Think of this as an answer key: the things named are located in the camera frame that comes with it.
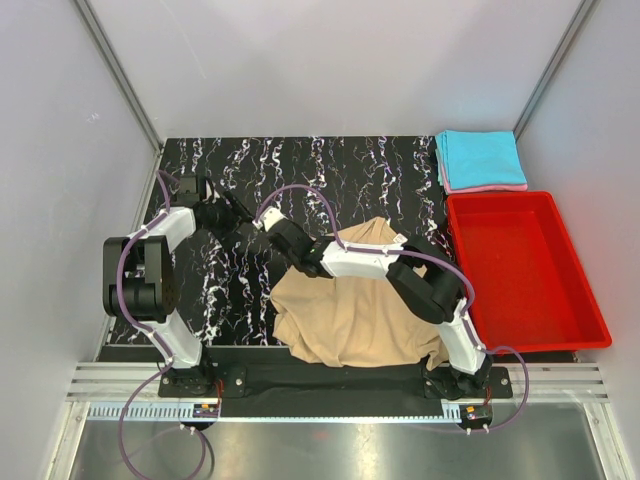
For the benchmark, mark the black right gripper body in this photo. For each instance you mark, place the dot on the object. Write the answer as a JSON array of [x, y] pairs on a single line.
[[300, 229]]

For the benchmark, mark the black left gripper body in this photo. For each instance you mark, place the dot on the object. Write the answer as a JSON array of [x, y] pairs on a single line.
[[221, 218]]

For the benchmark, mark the beige t shirt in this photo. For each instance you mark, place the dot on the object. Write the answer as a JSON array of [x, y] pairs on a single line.
[[351, 321]]

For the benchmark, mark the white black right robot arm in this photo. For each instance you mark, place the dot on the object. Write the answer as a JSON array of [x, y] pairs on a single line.
[[432, 287]]

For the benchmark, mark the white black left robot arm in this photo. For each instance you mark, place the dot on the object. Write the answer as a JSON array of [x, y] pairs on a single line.
[[139, 283]]

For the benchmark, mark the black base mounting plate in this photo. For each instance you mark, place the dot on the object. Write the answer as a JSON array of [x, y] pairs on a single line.
[[280, 404]]

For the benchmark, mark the folded light blue t shirt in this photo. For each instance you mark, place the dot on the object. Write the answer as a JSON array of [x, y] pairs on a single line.
[[477, 160]]

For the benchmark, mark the red plastic bin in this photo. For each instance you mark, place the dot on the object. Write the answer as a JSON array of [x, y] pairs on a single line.
[[532, 293]]

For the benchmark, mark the left aluminium corner post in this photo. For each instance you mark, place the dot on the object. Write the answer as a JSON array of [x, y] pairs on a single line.
[[108, 53]]

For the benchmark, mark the aluminium corner post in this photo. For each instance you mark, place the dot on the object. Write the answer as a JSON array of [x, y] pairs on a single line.
[[108, 53], [567, 41]]

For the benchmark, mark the white slotted cable duct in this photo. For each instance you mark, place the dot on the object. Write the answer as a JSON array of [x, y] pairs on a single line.
[[159, 411]]

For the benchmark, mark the right aluminium corner post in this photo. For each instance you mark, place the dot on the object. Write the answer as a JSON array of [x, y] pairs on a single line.
[[567, 41]]

